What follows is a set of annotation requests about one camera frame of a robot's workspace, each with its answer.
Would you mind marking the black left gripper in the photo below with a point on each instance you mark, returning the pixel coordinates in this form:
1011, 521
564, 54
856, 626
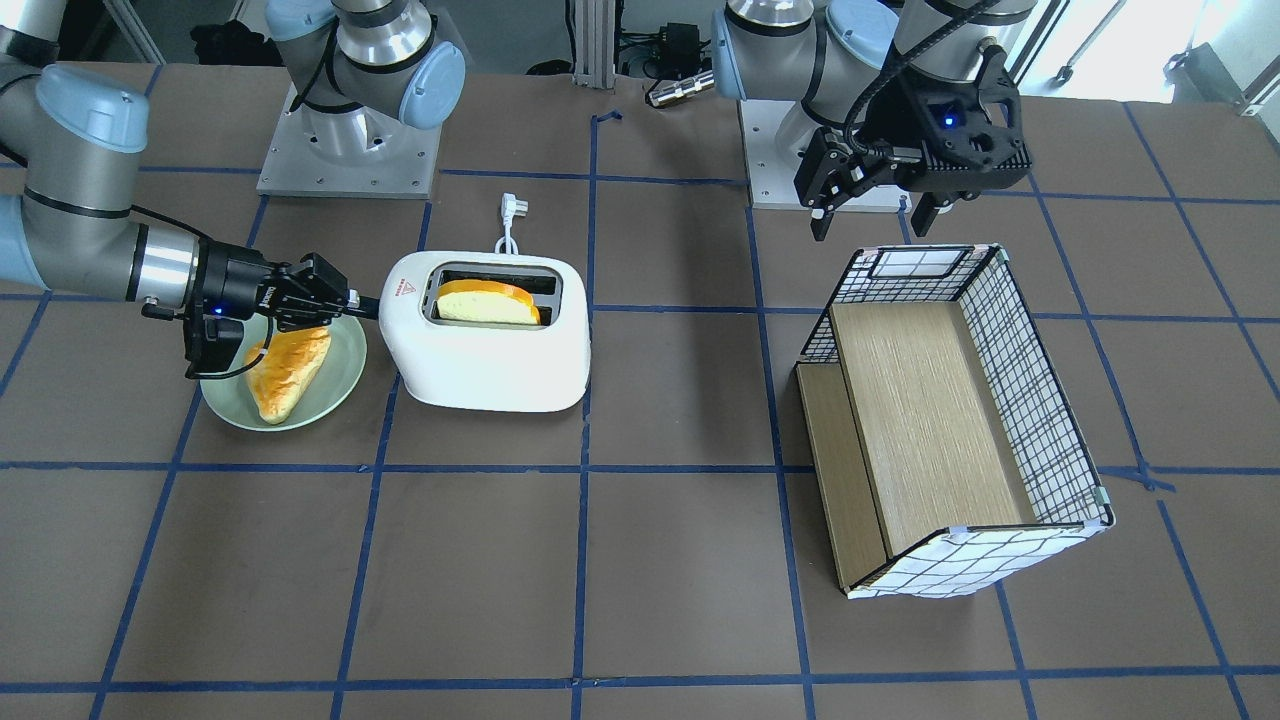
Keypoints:
908, 112

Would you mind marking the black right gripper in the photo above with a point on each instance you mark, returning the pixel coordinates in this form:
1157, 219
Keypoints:
232, 281

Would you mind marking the white toaster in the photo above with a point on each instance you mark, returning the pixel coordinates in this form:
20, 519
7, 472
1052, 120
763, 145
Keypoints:
454, 360

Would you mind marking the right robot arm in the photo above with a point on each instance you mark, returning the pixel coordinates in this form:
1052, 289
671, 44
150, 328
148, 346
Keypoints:
80, 136

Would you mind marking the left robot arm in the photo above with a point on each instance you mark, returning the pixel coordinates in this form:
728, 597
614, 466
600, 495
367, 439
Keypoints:
833, 58

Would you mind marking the orange bread roll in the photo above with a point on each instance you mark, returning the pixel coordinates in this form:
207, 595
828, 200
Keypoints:
285, 372

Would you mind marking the toast slice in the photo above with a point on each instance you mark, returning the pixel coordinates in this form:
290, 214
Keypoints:
479, 301

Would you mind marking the green plate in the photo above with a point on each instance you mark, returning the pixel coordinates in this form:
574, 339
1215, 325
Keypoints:
344, 365

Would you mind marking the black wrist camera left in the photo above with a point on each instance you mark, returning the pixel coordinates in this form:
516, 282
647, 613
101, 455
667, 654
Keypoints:
969, 132

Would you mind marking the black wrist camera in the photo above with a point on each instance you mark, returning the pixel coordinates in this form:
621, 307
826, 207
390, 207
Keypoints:
969, 132
212, 348

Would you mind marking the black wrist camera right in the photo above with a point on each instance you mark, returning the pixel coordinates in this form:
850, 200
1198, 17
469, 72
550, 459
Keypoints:
212, 348

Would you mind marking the wire basket with wooden shelf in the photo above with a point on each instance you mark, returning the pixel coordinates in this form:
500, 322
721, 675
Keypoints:
946, 451

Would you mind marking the aluminium frame post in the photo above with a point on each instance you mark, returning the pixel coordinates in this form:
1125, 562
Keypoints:
593, 27

